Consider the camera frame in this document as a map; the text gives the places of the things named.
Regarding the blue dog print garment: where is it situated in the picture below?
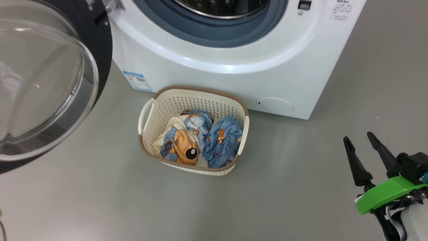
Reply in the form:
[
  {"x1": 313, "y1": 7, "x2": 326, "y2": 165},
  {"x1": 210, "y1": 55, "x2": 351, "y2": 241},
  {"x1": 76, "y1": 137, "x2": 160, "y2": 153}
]
[{"x1": 202, "y1": 115, "x2": 244, "y2": 169}]

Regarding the round white filter cover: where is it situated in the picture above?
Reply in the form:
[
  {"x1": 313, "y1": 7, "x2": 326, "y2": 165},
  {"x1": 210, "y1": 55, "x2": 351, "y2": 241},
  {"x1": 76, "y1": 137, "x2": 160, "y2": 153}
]
[{"x1": 256, "y1": 97, "x2": 295, "y2": 113}]

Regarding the white front-load washing machine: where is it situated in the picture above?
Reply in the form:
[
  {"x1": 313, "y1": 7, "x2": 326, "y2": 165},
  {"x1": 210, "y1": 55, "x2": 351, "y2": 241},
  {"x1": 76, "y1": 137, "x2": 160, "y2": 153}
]
[{"x1": 106, "y1": 0, "x2": 367, "y2": 120}]

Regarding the cream perforated laundry basket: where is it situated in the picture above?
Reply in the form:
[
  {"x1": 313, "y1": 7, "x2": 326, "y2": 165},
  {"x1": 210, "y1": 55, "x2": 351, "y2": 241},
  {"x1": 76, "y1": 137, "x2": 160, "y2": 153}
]
[{"x1": 138, "y1": 85, "x2": 250, "y2": 177}]

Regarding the cream dog print garment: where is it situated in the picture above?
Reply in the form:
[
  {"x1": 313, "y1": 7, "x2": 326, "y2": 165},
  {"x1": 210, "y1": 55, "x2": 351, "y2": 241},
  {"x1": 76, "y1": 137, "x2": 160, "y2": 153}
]
[{"x1": 153, "y1": 109, "x2": 214, "y2": 166}]

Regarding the steel washing machine drum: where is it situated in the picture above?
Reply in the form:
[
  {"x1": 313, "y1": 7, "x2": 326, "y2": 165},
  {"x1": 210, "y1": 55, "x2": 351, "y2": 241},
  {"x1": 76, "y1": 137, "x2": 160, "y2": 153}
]
[{"x1": 172, "y1": 0, "x2": 271, "y2": 19}]

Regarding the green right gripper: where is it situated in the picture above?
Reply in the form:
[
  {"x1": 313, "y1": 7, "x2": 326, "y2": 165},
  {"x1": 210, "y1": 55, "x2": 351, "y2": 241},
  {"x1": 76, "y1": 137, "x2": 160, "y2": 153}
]
[{"x1": 343, "y1": 132, "x2": 428, "y2": 241}]

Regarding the small printed text sticker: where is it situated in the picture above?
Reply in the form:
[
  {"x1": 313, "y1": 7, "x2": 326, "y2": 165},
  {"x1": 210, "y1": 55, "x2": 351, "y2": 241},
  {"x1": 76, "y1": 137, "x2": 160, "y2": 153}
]
[{"x1": 331, "y1": 0, "x2": 352, "y2": 21}]

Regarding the grey rubber door gasket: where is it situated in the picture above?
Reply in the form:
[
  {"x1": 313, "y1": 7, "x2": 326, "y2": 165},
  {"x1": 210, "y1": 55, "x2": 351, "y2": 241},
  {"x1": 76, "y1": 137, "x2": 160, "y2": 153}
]
[{"x1": 132, "y1": 0, "x2": 289, "y2": 48}]

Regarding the blue energy label sticker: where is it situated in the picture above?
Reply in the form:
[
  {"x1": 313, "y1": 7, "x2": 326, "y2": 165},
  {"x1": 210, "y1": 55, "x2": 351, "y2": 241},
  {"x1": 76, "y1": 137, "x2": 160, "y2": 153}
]
[{"x1": 122, "y1": 70, "x2": 153, "y2": 92}]

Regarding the glass washing machine door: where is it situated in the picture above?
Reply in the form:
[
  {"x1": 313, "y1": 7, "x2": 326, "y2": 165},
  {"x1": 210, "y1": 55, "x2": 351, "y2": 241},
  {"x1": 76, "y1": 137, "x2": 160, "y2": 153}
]
[{"x1": 0, "y1": 0, "x2": 113, "y2": 174}]

